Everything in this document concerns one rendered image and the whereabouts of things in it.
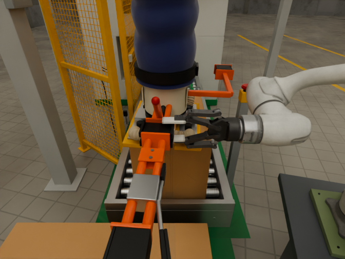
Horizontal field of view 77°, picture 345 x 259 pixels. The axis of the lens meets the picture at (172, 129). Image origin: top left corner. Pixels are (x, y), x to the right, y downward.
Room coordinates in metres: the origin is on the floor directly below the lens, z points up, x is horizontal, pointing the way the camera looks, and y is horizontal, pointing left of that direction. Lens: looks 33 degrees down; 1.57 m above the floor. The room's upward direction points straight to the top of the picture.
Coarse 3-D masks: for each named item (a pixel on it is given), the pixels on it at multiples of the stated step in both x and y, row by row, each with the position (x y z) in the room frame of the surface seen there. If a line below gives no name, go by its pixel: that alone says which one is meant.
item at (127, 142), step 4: (140, 104) 0.93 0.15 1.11; (144, 104) 0.88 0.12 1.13; (136, 112) 0.86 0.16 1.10; (132, 120) 0.79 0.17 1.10; (136, 120) 0.78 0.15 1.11; (140, 120) 0.74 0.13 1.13; (132, 124) 0.76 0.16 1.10; (136, 124) 0.75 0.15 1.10; (140, 124) 0.72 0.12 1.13; (128, 128) 0.73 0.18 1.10; (128, 136) 0.67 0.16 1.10; (124, 140) 0.65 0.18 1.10; (128, 140) 0.65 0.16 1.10; (132, 140) 0.65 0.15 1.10; (124, 144) 0.64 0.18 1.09; (128, 144) 0.64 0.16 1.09; (132, 144) 0.64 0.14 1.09; (136, 144) 0.64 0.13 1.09
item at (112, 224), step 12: (120, 228) 0.23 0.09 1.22; (132, 228) 0.23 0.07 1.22; (144, 228) 0.23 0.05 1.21; (108, 240) 0.21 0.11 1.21; (120, 240) 0.20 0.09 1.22; (132, 240) 0.21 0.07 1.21; (144, 240) 0.21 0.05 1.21; (108, 252) 0.19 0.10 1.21; (120, 252) 0.19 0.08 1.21; (132, 252) 0.19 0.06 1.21; (144, 252) 0.19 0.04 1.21
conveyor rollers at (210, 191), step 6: (210, 162) 1.16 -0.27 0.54; (210, 168) 1.09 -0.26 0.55; (132, 174) 1.07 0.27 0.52; (210, 174) 1.06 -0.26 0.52; (126, 180) 0.99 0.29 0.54; (210, 180) 0.98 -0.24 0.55; (216, 180) 0.99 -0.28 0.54; (126, 192) 0.89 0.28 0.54; (210, 192) 0.89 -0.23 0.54; (216, 192) 0.89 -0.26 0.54
